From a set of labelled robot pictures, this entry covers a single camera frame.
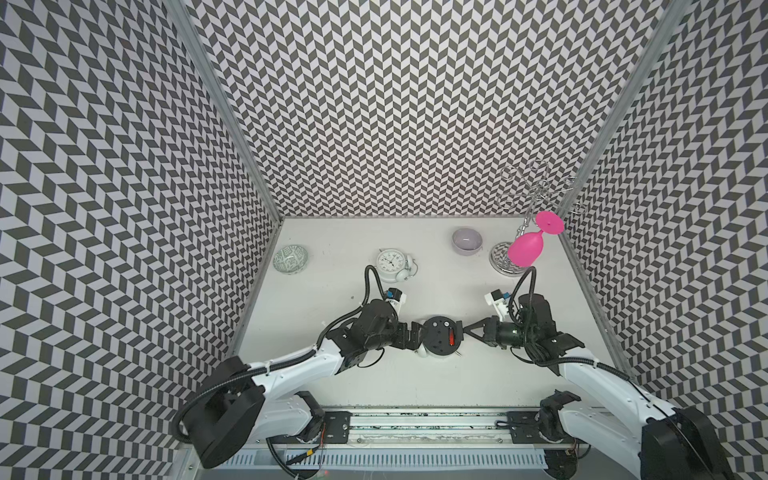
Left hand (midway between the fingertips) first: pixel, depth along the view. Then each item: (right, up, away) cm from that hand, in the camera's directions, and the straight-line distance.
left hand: (414, 331), depth 81 cm
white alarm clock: (+7, -2, +2) cm, 8 cm away
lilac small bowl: (+21, +25, +27) cm, 42 cm away
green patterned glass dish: (-42, +18, +22) cm, 51 cm away
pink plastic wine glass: (+31, +23, +2) cm, 39 cm away
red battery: (+11, -2, +3) cm, 11 cm away
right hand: (+14, -1, -2) cm, 14 cm away
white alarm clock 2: (-6, +16, +19) cm, 26 cm away
